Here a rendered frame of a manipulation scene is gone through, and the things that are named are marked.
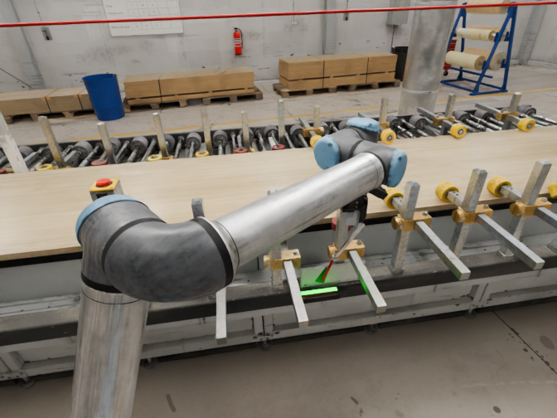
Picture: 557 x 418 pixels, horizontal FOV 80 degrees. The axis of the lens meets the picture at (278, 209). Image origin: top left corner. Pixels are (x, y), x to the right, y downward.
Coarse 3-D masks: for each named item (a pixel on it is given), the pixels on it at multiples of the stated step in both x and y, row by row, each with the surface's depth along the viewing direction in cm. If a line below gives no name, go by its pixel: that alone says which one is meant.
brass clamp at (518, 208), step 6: (540, 198) 132; (516, 204) 129; (522, 204) 129; (540, 204) 128; (546, 204) 128; (510, 210) 132; (516, 210) 129; (522, 210) 128; (528, 210) 128; (534, 210) 129; (522, 216) 130
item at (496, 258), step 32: (480, 256) 144; (512, 256) 141; (544, 256) 143; (256, 288) 132; (288, 288) 132; (320, 288) 131; (352, 288) 134; (384, 288) 137; (0, 320) 122; (32, 320) 122; (64, 320) 121; (160, 320) 127
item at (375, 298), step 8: (352, 256) 122; (352, 264) 122; (360, 264) 119; (360, 272) 115; (360, 280) 116; (368, 280) 112; (368, 288) 109; (376, 288) 108; (368, 296) 109; (376, 296) 105; (376, 304) 103; (384, 304) 103; (376, 312) 103
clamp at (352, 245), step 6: (354, 240) 129; (330, 246) 126; (336, 246) 126; (348, 246) 126; (354, 246) 126; (360, 246) 125; (330, 252) 125; (336, 252) 124; (342, 252) 125; (360, 252) 126; (330, 258) 126; (342, 258) 127; (348, 258) 127
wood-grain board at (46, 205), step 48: (384, 144) 204; (432, 144) 202; (480, 144) 199; (528, 144) 197; (0, 192) 166; (48, 192) 164; (144, 192) 161; (192, 192) 159; (240, 192) 158; (432, 192) 152; (0, 240) 131; (48, 240) 130
